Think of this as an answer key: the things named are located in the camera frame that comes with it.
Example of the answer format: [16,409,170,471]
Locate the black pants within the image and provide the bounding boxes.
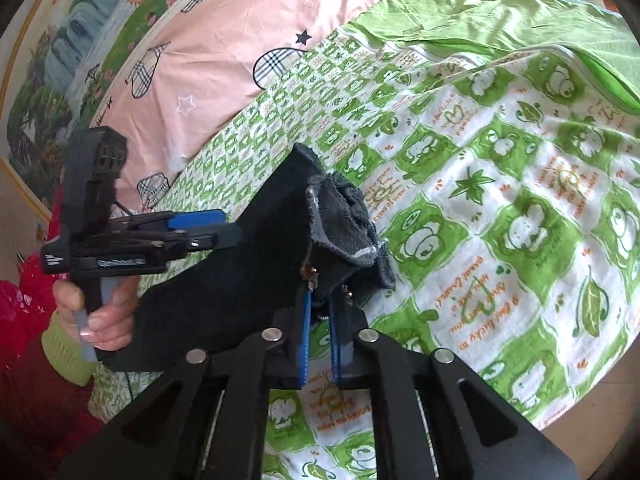
[95,142,398,392]

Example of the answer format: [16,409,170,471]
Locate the green printed blanket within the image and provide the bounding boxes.
[89,0,640,480]

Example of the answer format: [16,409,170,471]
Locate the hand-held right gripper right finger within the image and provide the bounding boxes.
[326,284,585,480]

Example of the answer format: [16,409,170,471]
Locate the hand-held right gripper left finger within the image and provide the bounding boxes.
[57,287,314,480]

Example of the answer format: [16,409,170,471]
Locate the person's red clothing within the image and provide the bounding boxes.
[0,192,71,376]

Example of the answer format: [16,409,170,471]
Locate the landscape printed sheet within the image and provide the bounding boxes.
[0,0,243,211]

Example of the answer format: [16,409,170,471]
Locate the pink heart printed sheet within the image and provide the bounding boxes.
[87,0,478,211]

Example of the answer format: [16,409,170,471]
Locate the person's left hand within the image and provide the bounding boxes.
[52,276,142,355]

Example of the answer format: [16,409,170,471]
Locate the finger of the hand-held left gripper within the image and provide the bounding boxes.
[111,209,227,237]
[114,223,242,263]

